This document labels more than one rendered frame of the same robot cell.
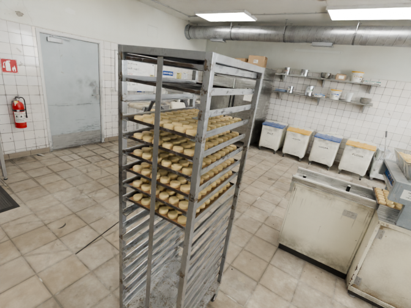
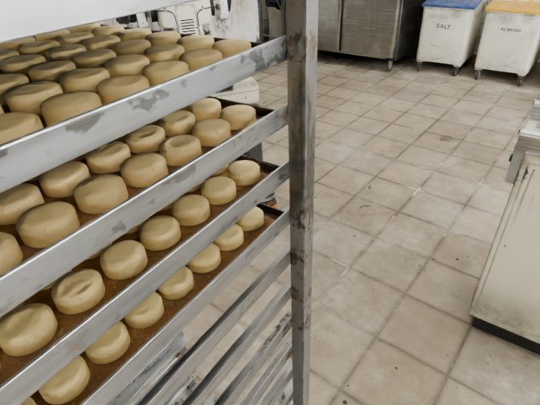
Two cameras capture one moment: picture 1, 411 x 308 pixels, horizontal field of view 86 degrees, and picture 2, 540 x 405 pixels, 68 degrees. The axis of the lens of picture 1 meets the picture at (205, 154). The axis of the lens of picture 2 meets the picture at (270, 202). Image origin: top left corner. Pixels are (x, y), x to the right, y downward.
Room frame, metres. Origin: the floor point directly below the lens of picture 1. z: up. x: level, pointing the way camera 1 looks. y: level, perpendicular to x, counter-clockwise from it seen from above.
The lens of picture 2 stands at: (0.86, -0.28, 1.45)
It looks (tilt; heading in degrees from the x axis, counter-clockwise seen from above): 34 degrees down; 8
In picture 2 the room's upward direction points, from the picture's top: 3 degrees counter-clockwise
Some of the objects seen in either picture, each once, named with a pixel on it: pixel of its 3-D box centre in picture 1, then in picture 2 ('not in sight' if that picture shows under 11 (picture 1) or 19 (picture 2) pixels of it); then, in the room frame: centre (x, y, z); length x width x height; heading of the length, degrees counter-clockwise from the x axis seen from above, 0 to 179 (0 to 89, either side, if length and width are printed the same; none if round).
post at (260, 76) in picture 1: (236, 195); (301, 251); (1.40, -0.26, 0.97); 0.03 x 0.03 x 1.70; 62
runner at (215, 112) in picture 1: (229, 109); not in sight; (1.14, -0.09, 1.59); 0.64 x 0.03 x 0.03; 152
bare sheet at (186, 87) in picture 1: (197, 86); not in sight; (1.22, 0.09, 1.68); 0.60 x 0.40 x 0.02; 152
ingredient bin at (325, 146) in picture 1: (324, 150); not in sight; (5.19, -2.83, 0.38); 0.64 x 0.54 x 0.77; 147
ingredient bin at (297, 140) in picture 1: (296, 143); (512, 39); (5.53, -2.28, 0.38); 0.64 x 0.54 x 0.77; 148
